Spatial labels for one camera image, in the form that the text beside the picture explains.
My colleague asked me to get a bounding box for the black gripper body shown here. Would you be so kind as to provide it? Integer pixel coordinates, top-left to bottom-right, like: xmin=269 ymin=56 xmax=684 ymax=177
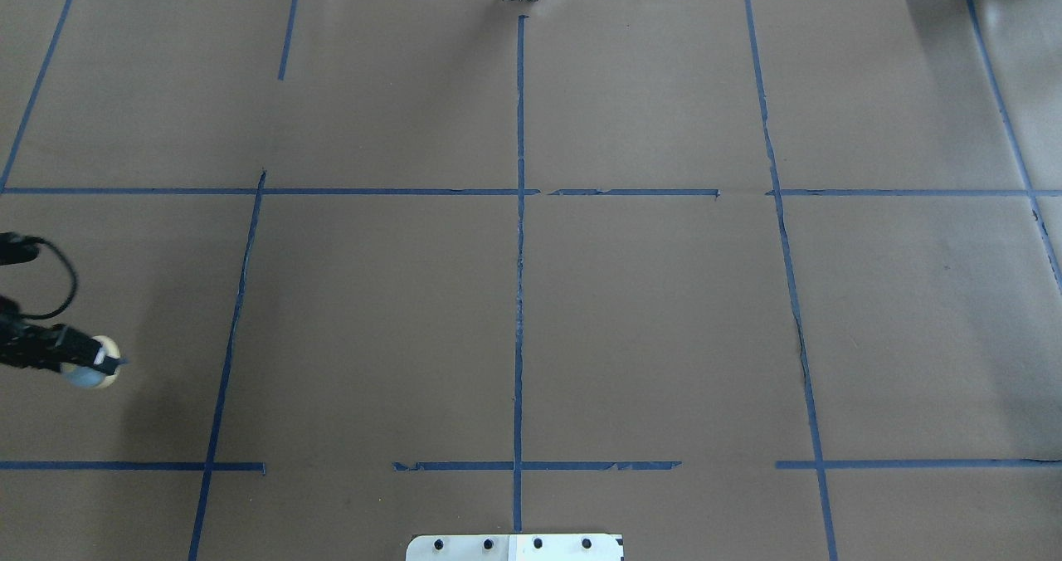
xmin=1 ymin=299 xmax=100 ymax=374

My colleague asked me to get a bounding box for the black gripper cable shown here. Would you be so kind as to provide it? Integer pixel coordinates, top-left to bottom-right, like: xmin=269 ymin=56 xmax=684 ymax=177
xmin=0 ymin=234 xmax=79 ymax=323

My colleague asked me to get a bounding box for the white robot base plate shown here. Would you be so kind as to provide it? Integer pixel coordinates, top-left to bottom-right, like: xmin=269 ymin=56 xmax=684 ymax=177
xmin=405 ymin=532 xmax=626 ymax=560

